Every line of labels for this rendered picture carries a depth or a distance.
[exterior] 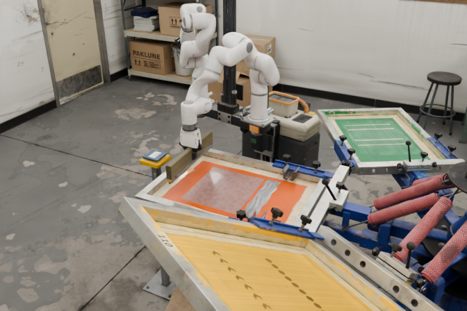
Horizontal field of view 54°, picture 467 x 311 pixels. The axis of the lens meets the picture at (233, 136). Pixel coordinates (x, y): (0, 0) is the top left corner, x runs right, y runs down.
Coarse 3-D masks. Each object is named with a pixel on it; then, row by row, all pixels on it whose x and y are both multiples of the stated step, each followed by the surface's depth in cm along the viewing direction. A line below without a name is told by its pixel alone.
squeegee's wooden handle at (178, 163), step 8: (208, 136) 243; (208, 144) 245; (184, 152) 226; (192, 152) 231; (200, 152) 238; (176, 160) 219; (184, 160) 224; (168, 168) 215; (176, 168) 219; (168, 176) 217
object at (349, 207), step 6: (348, 204) 204; (354, 204) 204; (342, 210) 202; (348, 210) 201; (354, 210) 200; (360, 210) 200; (366, 210) 200; (342, 216) 203; (354, 216) 201; (360, 216) 199; (366, 216) 198; (366, 222) 199
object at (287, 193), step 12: (204, 168) 250; (216, 168) 250; (228, 168) 250; (204, 180) 238; (216, 180) 238; (228, 180) 238; (240, 180) 238; (252, 180) 238; (264, 180) 238; (276, 180) 238; (240, 192) 228; (252, 192) 228; (276, 192) 228; (288, 192) 228; (300, 192) 228; (288, 204) 219
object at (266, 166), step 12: (216, 156) 258; (228, 156) 255; (240, 156) 254; (264, 168) 247; (276, 168) 244; (156, 180) 231; (312, 180) 237; (144, 192) 222; (312, 192) 222; (168, 204) 213; (180, 204) 213; (312, 204) 213; (300, 216) 205
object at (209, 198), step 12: (180, 180) 238; (192, 180) 238; (168, 192) 228; (180, 192) 228; (192, 192) 228; (204, 192) 228; (216, 192) 228; (228, 192) 228; (192, 204) 219; (204, 204) 219; (216, 204) 219; (228, 204) 219; (240, 204) 219; (276, 204) 219; (228, 216) 211; (288, 216) 211
